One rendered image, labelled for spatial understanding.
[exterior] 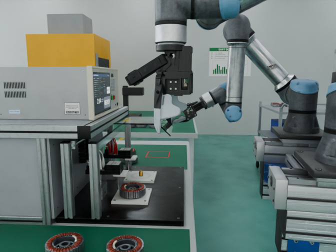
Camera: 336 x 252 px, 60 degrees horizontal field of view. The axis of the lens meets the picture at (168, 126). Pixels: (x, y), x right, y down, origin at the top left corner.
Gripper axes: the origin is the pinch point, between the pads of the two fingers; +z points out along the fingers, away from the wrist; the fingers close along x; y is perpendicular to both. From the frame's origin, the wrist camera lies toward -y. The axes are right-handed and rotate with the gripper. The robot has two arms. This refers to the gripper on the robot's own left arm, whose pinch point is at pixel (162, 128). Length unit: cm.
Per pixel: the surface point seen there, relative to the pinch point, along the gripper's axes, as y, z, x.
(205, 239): 3, 115, 146
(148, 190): -17, 37, 48
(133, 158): -29, 27, 64
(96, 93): -35, -6, 37
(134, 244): -10.4, 37.7, 7.9
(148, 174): -22, 37, 70
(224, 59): 12, -50, 585
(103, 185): -35, 33, 40
